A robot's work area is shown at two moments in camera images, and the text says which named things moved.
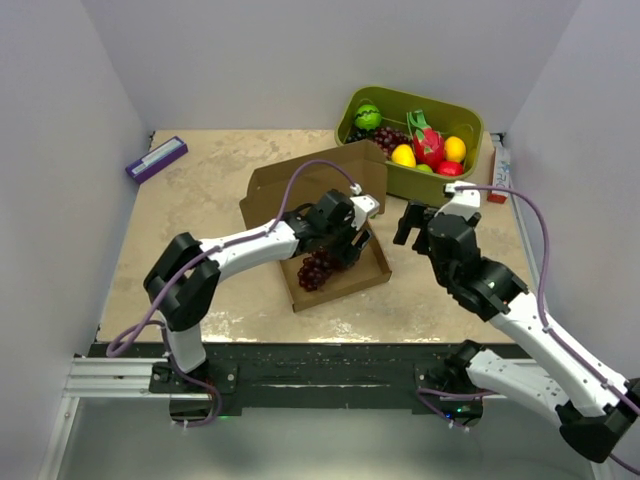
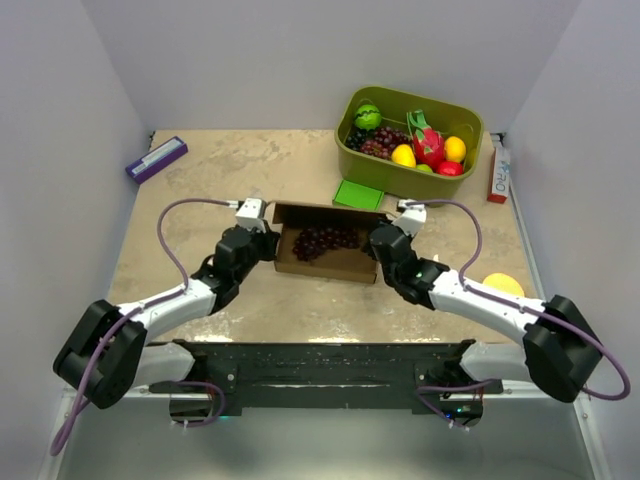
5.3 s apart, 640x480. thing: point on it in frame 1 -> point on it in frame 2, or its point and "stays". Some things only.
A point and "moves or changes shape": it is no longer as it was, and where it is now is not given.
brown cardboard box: x=276 y=189 moves or changes shape
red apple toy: x=450 y=168 stays
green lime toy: x=424 y=167 stays
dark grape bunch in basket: x=357 y=135 stays
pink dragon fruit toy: x=428 y=143 stays
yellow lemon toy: x=403 y=154 stays
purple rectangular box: x=144 y=165 stays
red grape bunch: x=315 y=269 moves or changes shape
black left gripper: x=348 y=253 -> x=270 y=239
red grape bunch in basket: x=388 y=138 stays
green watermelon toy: x=368 y=117 stays
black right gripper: x=413 y=217 -> x=408 y=235
